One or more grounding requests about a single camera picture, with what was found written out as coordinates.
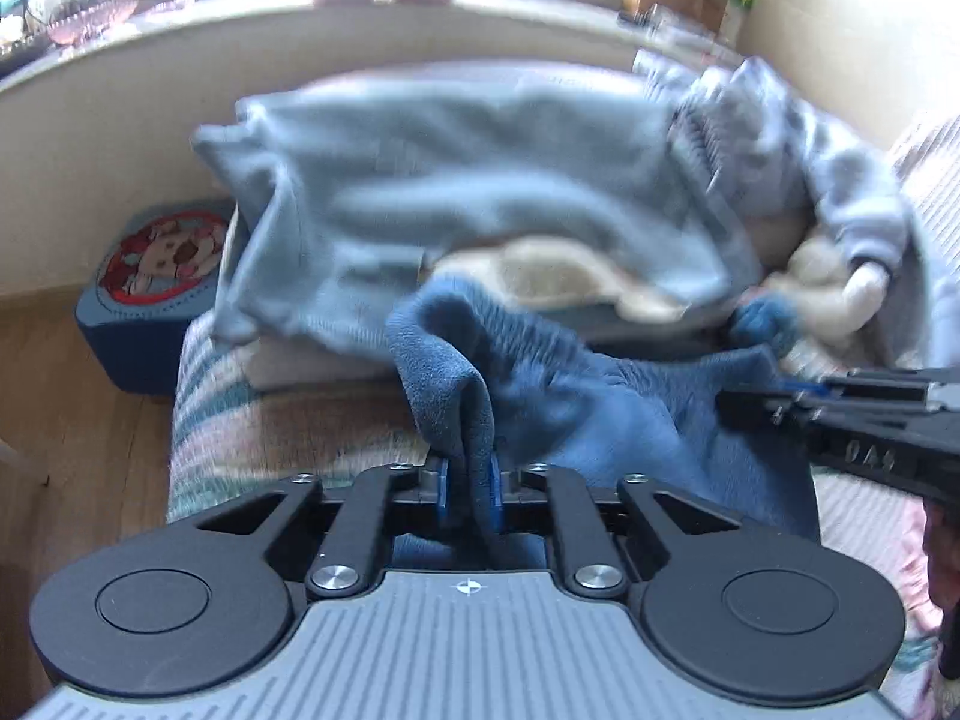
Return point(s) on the light blue fleece garment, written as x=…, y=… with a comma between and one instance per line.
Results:
x=450, y=165

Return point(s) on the blue cartoon dog stool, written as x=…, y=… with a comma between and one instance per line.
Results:
x=135, y=349

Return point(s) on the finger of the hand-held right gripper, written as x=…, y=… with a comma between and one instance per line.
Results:
x=757, y=409
x=877, y=384

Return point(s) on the blue rolled sock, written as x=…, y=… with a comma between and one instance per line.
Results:
x=757, y=319

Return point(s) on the dark blue fleece pants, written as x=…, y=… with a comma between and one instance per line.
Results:
x=600, y=405

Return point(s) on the striped waffle blanket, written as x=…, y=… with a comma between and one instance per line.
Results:
x=247, y=427

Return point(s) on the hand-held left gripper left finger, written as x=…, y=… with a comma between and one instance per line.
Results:
x=442, y=493

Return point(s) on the pink glass bowl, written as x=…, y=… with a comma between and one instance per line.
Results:
x=94, y=19

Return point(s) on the curved window sill ledge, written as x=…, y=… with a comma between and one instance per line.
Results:
x=225, y=26

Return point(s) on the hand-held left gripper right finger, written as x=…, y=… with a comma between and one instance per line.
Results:
x=493, y=495

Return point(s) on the white plush toy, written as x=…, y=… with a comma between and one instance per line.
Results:
x=832, y=277

